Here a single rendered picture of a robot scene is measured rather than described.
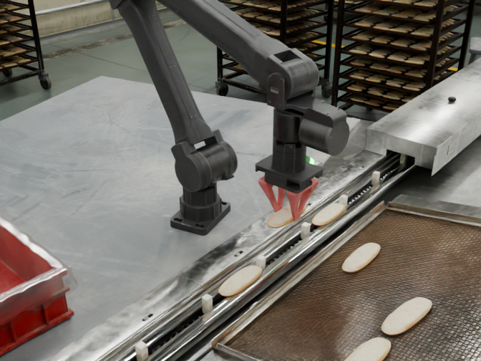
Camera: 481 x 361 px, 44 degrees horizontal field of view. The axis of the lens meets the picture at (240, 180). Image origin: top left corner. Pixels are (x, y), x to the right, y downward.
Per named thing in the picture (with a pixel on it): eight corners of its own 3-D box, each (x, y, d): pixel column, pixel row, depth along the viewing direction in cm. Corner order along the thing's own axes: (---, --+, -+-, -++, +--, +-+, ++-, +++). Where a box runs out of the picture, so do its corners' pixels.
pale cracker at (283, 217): (294, 202, 111) (295, 196, 111) (311, 208, 109) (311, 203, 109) (261, 224, 105) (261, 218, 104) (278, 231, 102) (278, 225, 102)
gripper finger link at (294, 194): (295, 232, 102) (297, 183, 98) (262, 218, 106) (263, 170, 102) (317, 215, 107) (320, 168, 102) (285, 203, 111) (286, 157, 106)
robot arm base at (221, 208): (197, 200, 133) (168, 226, 123) (196, 167, 129) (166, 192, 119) (232, 208, 129) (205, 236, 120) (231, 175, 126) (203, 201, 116)
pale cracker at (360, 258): (366, 243, 104) (365, 237, 104) (386, 247, 102) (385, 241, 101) (336, 270, 97) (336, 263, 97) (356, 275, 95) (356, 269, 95)
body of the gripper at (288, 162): (302, 191, 98) (304, 150, 94) (253, 173, 104) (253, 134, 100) (323, 177, 102) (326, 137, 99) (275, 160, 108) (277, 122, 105)
